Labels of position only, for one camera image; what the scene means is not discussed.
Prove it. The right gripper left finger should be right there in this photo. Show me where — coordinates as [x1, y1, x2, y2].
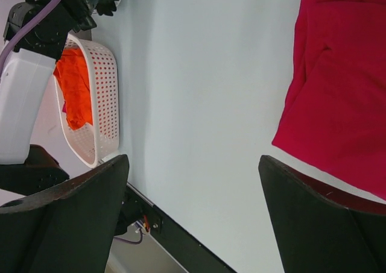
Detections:
[1, 154, 129, 272]

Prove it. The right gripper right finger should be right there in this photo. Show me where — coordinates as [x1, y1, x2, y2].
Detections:
[258, 155, 385, 272]

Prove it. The red t shirt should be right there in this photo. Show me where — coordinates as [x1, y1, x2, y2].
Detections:
[272, 0, 385, 198]

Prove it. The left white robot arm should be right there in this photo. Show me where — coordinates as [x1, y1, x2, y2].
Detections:
[1, 0, 100, 195]

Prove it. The white plastic basket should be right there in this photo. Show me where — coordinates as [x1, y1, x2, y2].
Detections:
[54, 34, 119, 168]

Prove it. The pink garment in basket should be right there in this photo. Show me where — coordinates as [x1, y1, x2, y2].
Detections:
[62, 102, 67, 113]

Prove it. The orange t shirt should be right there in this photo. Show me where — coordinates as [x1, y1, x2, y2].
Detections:
[54, 48, 93, 130]

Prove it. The aluminium frame rail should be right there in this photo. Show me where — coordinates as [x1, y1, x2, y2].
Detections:
[99, 155, 194, 273]

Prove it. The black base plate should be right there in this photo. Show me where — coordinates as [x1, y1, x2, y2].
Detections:
[115, 184, 235, 272]

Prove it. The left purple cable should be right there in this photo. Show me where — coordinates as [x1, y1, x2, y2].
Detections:
[0, 0, 69, 72]

